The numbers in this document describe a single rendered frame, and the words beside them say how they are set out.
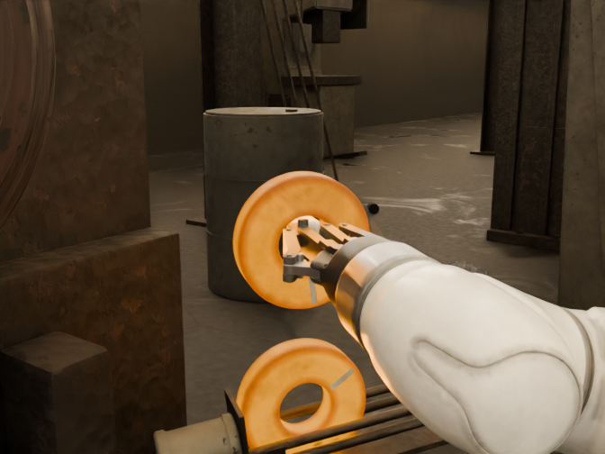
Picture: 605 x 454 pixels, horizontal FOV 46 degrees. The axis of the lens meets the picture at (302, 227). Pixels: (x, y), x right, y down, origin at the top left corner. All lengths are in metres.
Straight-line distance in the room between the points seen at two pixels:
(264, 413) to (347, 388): 0.10
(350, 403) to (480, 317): 0.44
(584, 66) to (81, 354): 2.55
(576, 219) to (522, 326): 2.66
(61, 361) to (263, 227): 0.25
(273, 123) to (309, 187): 2.43
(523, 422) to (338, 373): 0.43
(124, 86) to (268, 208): 0.31
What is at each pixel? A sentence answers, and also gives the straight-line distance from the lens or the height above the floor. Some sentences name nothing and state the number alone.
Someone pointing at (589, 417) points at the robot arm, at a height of 0.86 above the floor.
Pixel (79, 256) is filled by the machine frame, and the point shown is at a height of 0.87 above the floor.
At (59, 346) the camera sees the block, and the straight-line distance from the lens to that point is 0.81.
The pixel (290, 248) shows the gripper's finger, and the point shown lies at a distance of 0.67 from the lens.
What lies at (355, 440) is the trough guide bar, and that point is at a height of 0.67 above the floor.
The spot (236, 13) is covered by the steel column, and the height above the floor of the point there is 1.41.
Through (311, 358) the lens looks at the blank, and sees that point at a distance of 0.82.
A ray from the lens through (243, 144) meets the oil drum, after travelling 3.20.
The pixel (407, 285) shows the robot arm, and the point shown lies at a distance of 0.49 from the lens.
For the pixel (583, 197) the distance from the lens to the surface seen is 3.07.
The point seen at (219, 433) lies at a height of 0.69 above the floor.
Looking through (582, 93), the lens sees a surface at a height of 0.99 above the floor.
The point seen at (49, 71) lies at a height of 1.09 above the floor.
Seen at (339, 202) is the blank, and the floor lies 0.95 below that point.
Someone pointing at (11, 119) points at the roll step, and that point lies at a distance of 0.67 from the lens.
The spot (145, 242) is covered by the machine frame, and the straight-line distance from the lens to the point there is 0.94.
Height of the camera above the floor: 1.09
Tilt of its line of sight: 13 degrees down
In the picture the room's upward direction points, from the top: straight up
